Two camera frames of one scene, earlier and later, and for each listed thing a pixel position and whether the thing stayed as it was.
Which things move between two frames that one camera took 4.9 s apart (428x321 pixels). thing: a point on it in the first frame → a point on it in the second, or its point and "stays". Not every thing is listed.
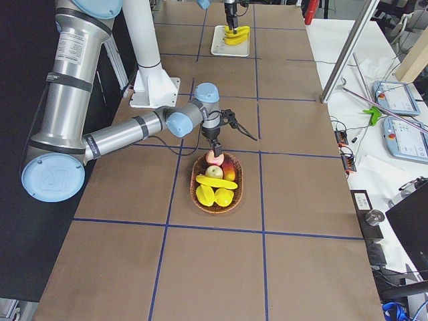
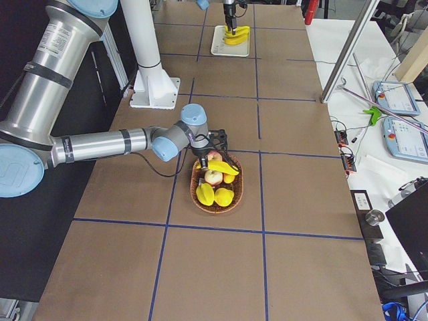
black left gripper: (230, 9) stays
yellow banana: (215, 182) → (220, 166)
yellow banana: (243, 31) stays
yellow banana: (243, 35) stays
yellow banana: (233, 39) stays
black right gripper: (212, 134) → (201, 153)
